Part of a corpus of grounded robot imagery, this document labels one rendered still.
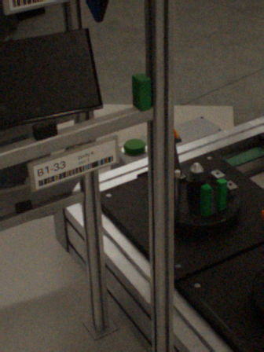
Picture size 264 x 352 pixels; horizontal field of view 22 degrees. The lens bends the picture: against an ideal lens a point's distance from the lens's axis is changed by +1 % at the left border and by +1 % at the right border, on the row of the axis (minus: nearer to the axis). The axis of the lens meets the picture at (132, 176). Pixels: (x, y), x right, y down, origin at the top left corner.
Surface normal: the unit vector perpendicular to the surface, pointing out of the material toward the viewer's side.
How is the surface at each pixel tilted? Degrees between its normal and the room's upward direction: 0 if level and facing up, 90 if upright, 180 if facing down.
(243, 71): 0
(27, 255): 0
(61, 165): 90
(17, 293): 0
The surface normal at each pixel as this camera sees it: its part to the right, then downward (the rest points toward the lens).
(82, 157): 0.51, 0.47
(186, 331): -0.04, -0.83
